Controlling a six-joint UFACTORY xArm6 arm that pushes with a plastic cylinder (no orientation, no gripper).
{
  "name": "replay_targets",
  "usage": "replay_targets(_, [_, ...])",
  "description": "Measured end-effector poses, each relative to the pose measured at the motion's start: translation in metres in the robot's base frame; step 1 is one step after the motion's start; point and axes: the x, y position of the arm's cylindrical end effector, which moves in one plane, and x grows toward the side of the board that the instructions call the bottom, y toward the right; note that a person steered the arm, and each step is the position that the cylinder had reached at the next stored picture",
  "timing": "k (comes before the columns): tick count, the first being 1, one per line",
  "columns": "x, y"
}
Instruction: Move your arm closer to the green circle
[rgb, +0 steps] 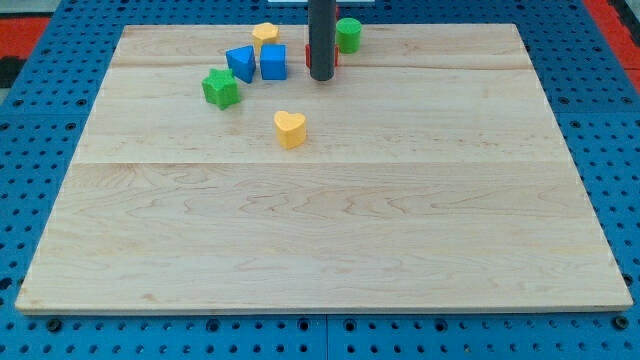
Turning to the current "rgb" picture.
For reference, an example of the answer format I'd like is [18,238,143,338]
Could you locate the yellow heart block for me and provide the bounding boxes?
[273,110,307,149]

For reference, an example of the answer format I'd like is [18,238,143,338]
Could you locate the light wooden board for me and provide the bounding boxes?
[15,24,632,315]

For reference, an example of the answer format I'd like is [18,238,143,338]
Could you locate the blue cube block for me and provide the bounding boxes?
[260,44,287,80]

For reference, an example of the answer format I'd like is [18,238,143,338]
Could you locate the red block behind rod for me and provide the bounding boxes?
[305,43,340,69]

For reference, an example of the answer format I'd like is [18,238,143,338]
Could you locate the green star block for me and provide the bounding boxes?
[201,68,241,110]

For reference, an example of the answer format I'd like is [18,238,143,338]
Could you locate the blue triangle block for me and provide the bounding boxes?
[225,45,256,83]

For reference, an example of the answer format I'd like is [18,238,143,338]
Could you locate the green cylinder block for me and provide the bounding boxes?
[336,17,362,54]

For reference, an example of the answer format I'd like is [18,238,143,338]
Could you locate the yellow hexagon block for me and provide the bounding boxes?
[251,22,280,54]

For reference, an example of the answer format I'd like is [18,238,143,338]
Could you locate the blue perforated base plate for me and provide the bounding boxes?
[1,1,639,359]

